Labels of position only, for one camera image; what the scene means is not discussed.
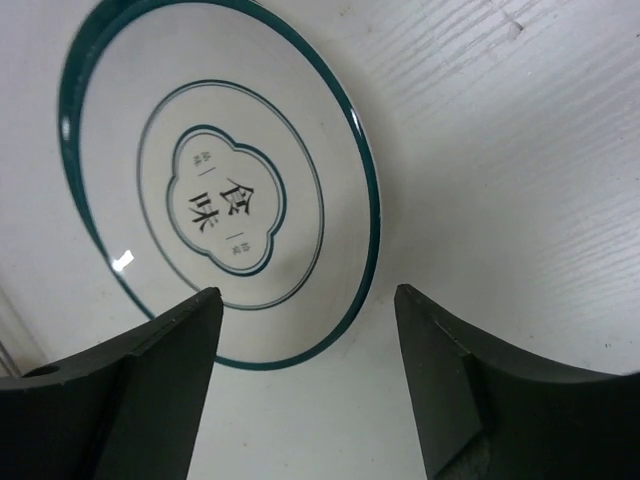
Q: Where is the white plate dark rim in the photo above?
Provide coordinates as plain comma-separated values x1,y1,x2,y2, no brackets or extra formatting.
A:
58,1,381,371

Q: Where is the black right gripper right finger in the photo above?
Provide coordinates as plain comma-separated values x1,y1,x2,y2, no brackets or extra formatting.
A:
394,284,639,479

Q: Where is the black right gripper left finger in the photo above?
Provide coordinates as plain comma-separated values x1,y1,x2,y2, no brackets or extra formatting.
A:
1,287,223,479

